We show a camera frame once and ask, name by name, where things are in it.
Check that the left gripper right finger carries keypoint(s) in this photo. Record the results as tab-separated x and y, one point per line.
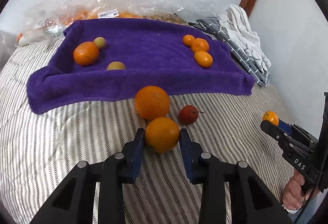
251	200

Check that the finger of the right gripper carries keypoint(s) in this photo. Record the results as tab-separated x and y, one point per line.
275	132
287	128

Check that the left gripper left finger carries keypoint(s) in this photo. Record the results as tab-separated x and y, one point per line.
73	199

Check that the small orange tangerine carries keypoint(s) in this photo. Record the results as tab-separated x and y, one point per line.
272	117

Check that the small red fruit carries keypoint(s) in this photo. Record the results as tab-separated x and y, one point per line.
189	115

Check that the small oval orange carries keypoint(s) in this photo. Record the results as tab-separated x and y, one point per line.
203	59

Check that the smooth round orange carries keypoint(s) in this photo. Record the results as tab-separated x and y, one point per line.
162	134

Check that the small mandarin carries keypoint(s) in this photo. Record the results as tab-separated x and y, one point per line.
199	44

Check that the large orange with stem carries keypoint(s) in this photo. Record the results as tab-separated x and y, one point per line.
152	102

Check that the small orange kumquat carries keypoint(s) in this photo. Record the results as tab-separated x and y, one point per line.
188	40

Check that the green kiwi fruit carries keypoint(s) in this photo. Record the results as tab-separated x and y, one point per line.
116	65
100	42

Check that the rough mandarin orange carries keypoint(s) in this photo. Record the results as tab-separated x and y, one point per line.
86	54

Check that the person's right hand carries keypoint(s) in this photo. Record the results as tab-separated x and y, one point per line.
293	197

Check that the striped quilt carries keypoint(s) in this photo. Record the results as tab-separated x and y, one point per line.
38	151

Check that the white striped towel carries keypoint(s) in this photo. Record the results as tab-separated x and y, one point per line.
235	23

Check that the grey checked cloth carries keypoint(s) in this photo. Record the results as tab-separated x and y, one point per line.
212	27

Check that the purple towel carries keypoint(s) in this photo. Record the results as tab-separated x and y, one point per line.
153	53

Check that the clear plastic fruit bags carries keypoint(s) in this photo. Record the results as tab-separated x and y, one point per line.
49	18

